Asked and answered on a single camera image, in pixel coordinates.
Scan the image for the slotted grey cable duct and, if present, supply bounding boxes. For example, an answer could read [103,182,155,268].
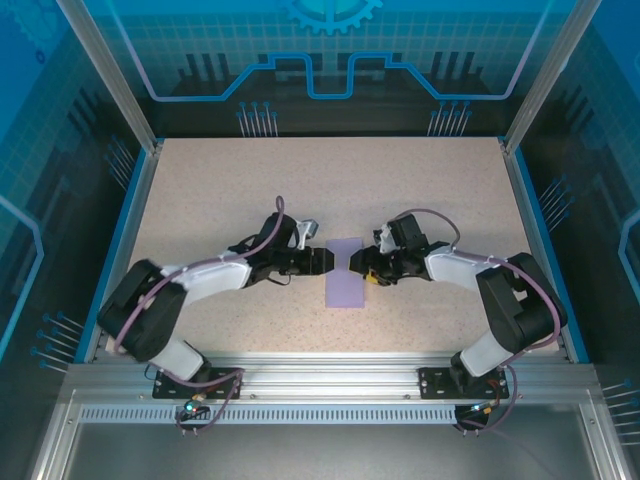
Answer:
[79,403,481,425]

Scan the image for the aluminium front frame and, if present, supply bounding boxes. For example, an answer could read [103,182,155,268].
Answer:
[29,387,636,480]

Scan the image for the purple paper sheet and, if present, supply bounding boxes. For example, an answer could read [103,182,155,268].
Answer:
[323,236,369,310]

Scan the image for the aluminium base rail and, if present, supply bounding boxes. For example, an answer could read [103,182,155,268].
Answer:
[64,351,599,401]

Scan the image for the blue table edge strip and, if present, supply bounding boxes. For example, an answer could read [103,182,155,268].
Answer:
[73,147,152,364]
[513,148,592,364]

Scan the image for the aluminium frame post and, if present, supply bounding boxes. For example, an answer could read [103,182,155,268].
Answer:
[54,0,166,156]
[501,0,587,154]

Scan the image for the connector with green light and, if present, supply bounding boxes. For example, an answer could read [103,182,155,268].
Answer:
[180,394,209,419]

